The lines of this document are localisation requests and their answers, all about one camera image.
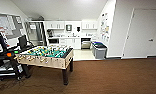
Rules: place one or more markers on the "white two-door base cabinet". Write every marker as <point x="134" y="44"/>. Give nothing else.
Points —
<point x="74" y="43"/>

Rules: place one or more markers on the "grey bin blue lid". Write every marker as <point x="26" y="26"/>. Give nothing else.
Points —
<point x="96" y="42"/>

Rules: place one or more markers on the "grey bin green lid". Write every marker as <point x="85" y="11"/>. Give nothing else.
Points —
<point x="100" y="45"/>

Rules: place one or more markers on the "grey bin black lid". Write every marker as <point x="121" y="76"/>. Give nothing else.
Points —
<point x="100" y="53"/>

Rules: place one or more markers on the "built-in black microwave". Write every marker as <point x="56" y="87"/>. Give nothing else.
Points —
<point x="53" y="41"/>

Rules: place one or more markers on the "coffee machine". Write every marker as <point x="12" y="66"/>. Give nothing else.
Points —
<point x="50" y="33"/>

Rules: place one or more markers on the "green foosball table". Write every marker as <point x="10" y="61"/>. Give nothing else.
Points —
<point x="44" y="58"/>

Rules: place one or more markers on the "stainless steel refrigerator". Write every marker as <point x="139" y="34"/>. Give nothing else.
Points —
<point x="36" y="33"/>

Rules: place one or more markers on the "black computer monitor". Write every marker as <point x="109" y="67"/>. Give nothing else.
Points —
<point x="22" y="41"/>

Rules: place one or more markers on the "white room door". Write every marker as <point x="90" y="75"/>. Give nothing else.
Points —
<point x="142" y="33"/>

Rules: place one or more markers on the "grey pinned notice board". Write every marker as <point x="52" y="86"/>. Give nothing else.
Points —
<point x="9" y="25"/>

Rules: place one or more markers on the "large colourful wall poster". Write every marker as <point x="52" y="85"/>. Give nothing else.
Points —
<point x="104" y="26"/>

